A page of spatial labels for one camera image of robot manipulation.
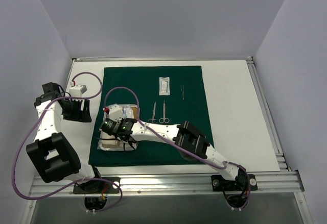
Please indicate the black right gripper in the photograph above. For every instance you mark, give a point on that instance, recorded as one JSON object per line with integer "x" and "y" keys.
{"x": 123, "y": 135}

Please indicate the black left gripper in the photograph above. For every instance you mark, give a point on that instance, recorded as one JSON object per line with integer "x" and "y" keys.
{"x": 77, "y": 110}

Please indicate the stainless steel instrument tray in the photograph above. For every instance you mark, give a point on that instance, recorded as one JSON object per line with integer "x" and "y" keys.
{"x": 110, "y": 143}

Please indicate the steel scissors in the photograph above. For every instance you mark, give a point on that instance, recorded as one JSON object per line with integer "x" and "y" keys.
{"x": 164, "y": 118}
{"x": 153, "y": 119}

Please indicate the dark green surgical cloth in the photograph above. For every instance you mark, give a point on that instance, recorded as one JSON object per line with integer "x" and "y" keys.
{"x": 173, "y": 107}

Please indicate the white suture packet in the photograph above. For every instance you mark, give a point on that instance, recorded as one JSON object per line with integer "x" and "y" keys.
{"x": 164, "y": 86}

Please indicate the thin steel tweezers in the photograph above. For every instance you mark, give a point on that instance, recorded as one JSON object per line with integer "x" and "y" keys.
{"x": 182, "y": 92}

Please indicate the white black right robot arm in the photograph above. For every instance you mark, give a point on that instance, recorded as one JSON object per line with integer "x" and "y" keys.
{"x": 186, "y": 138}

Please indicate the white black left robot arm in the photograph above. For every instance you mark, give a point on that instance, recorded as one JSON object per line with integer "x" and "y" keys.
{"x": 51, "y": 153}

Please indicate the blue striped gauze packet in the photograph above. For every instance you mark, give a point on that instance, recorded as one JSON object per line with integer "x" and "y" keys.
{"x": 128, "y": 112}

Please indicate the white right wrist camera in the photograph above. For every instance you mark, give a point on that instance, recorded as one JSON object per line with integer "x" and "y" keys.
{"x": 114, "y": 112}

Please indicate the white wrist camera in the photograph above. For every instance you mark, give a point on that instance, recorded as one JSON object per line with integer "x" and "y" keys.
{"x": 77, "y": 90}
{"x": 114, "y": 112}

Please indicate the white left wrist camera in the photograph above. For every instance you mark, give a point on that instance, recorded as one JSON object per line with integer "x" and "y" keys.
{"x": 77, "y": 90}

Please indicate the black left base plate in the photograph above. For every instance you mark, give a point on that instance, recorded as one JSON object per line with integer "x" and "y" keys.
{"x": 93, "y": 187}

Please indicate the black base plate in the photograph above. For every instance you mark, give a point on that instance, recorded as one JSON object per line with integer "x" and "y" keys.
{"x": 93, "y": 187}
{"x": 220, "y": 184}

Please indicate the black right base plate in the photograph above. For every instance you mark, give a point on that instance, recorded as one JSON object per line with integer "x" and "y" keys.
{"x": 220, "y": 184}

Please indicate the aluminium front rail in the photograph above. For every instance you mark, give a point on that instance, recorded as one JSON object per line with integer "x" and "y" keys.
{"x": 200, "y": 183}

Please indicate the aluminium rail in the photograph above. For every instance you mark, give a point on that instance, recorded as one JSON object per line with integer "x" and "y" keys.
{"x": 274, "y": 138}
{"x": 200, "y": 183}

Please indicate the aluminium right side rail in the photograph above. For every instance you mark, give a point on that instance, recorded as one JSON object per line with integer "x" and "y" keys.
{"x": 274, "y": 138}

